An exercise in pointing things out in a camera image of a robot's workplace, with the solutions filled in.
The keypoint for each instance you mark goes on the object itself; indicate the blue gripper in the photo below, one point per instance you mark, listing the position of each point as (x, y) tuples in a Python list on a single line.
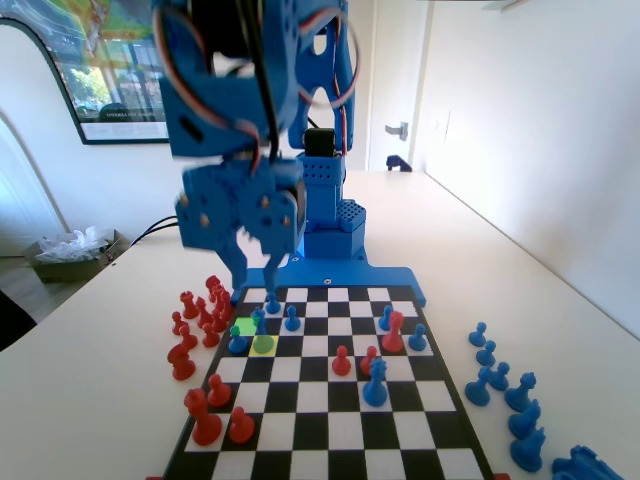
[(235, 202)]

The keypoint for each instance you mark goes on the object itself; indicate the cardboard box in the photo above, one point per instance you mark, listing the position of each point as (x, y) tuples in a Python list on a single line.
[(65, 270)]

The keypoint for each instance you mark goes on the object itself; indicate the blue arm base plate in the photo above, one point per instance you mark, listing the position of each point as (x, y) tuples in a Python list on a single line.
[(350, 275)]

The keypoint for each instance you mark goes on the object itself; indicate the white plastic bag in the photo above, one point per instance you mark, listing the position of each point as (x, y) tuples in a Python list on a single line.
[(75, 245)]

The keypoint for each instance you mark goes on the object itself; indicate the blue chess queen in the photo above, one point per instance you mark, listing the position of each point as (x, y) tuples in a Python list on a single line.
[(520, 392)]

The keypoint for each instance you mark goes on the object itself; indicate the blue chess bishop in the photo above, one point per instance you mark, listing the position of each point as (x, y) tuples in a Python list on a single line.
[(478, 386), (259, 322)]

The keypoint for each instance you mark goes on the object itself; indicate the red chess knight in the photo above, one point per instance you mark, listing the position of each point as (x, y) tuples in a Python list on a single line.
[(180, 361), (217, 294)]

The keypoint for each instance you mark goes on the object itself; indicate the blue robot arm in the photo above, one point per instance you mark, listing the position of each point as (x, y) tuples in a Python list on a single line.
[(320, 190)]

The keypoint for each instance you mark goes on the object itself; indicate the tall blue piece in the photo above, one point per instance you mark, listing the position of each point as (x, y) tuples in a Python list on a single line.
[(375, 385)]

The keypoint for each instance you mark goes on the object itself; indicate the black framed wall poster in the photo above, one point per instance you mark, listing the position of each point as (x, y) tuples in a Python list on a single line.
[(100, 75)]

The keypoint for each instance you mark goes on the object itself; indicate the large red piece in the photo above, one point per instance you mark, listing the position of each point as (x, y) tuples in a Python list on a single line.
[(202, 420)]

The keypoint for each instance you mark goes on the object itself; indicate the black white chessboard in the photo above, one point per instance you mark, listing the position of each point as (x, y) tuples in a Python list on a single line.
[(310, 400)]

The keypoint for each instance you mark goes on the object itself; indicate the red chess rook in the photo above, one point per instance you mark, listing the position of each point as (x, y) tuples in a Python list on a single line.
[(188, 306), (212, 281)]

